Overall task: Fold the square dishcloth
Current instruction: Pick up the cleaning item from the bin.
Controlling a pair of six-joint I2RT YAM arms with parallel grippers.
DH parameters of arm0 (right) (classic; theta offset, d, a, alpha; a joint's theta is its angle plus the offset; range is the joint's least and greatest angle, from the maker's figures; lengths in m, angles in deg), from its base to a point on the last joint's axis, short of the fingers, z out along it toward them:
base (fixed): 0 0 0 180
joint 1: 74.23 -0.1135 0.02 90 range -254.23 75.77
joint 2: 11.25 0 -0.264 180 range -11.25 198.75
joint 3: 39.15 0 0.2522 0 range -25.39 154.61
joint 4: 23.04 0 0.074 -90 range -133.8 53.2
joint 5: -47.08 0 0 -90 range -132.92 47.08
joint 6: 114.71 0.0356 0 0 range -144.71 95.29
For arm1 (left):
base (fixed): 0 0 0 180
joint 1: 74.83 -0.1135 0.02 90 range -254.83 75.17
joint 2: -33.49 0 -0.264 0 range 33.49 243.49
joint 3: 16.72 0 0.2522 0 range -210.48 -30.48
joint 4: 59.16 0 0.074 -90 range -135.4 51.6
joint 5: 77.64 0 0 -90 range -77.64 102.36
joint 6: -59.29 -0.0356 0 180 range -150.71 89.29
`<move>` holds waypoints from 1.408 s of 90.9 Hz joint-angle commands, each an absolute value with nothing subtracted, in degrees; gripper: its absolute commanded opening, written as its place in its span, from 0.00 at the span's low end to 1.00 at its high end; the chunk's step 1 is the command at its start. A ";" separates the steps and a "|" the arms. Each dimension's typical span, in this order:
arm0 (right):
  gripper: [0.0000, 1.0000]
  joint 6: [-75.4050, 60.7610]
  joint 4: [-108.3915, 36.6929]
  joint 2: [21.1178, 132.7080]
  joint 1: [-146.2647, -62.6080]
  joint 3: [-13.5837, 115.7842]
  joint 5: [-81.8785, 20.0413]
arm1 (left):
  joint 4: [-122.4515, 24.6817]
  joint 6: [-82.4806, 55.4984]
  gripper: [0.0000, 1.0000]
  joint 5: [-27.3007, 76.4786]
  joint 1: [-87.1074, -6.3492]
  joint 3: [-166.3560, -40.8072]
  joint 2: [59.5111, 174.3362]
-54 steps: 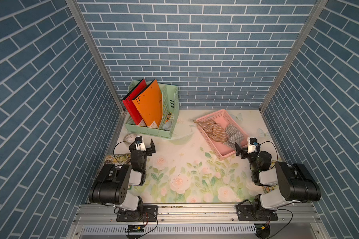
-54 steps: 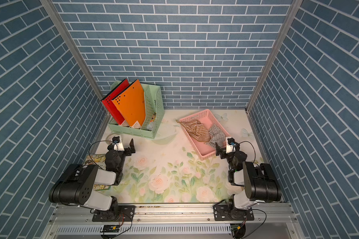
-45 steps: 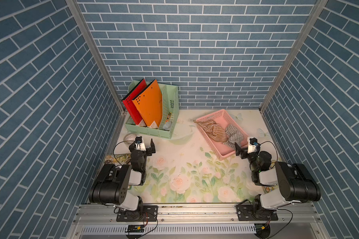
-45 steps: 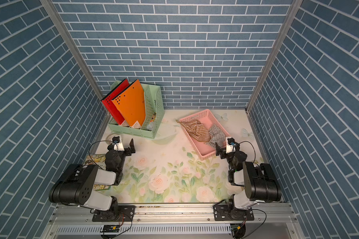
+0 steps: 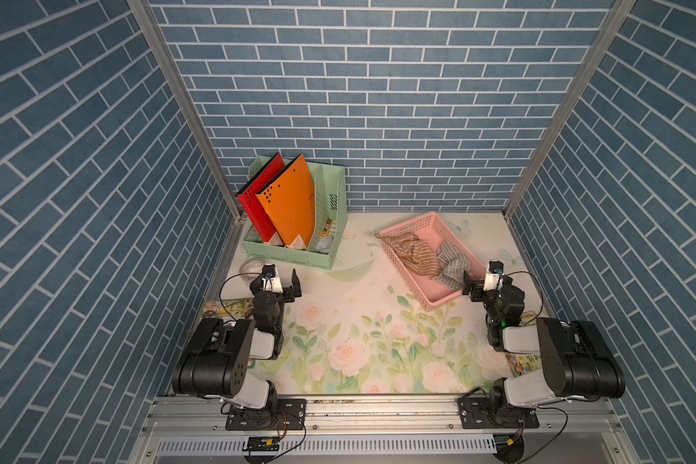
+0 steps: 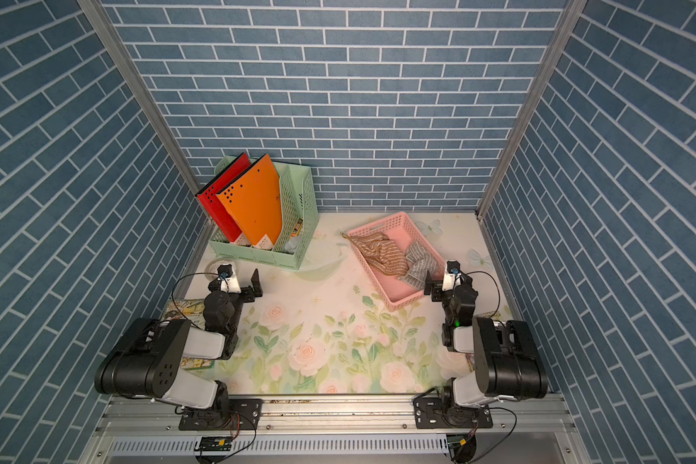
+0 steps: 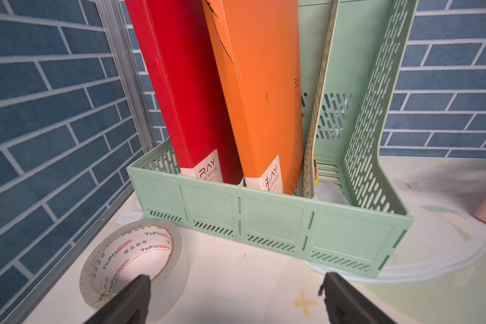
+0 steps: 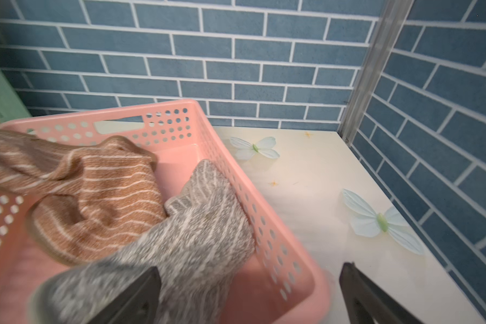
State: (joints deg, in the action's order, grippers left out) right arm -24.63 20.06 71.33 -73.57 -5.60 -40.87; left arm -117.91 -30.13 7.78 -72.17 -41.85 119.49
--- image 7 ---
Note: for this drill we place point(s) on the green plastic file rack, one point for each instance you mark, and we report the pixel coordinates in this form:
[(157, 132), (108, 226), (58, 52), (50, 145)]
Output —
[(345, 214)]

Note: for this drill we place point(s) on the orange file folder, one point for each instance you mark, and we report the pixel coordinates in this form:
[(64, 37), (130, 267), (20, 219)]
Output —
[(257, 52)]

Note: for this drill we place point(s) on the aluminium corner post left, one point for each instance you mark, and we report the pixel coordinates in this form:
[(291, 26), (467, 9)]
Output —
[(112, 17)]

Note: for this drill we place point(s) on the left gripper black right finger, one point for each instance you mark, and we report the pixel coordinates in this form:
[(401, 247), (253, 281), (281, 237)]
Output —
[(345, 304)]

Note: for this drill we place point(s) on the clear packing tape roll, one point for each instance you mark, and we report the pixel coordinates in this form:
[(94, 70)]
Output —
[(152, 247)]

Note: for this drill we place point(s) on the red file folder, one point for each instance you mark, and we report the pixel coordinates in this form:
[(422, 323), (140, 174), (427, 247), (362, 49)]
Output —
[(176, 48)]

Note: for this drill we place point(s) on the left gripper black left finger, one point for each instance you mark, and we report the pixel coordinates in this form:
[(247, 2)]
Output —
[(129, 306)]

